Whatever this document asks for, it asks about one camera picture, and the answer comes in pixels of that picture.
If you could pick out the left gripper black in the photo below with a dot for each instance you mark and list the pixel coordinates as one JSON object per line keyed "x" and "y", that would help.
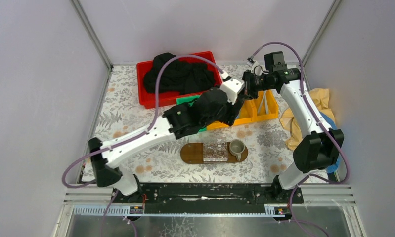
{"x": 233, "y": 111}

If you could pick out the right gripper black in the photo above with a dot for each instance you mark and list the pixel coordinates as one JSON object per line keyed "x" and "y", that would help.
{"x": 246, "y": 77}

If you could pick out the grey cup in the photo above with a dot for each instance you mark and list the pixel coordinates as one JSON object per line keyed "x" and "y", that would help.
{"x": 237, "y": 148}

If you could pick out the clear textured glass holder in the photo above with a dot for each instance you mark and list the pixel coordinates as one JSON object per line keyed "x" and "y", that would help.
{"x": 215, "y": 151}

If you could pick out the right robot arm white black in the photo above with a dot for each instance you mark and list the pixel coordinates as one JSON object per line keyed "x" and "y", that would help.
{"x": 320, "y": 144}

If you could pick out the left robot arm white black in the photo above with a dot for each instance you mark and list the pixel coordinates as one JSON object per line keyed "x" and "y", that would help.
{"x": 107, "y": 156}

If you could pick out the yellow bin with toothpaste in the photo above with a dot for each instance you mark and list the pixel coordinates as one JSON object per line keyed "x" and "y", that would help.
{"x": 247, "y": 114}

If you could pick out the brown wooden oval tray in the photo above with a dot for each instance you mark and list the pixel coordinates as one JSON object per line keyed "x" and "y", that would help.
{"x": 192, "y": 153}

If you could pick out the green plastic bin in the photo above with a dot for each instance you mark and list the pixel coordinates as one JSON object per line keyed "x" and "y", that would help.
{"x": 185, "y": 99}

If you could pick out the yellow cloth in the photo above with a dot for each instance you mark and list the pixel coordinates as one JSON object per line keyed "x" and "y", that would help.
{"x": 320, "y": 97}

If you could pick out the black cloth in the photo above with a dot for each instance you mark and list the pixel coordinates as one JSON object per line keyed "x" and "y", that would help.
{"x": 181, "y": 76}

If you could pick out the blue cloth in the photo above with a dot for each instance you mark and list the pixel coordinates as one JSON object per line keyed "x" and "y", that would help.
{"x": 334, "y": 167}

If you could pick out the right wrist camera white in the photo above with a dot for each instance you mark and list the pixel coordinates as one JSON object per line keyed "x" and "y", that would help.
{"x": 256, "y": 68}

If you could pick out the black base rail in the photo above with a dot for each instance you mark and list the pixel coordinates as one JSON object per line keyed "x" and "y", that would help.
{"x": 208, "y": 198}

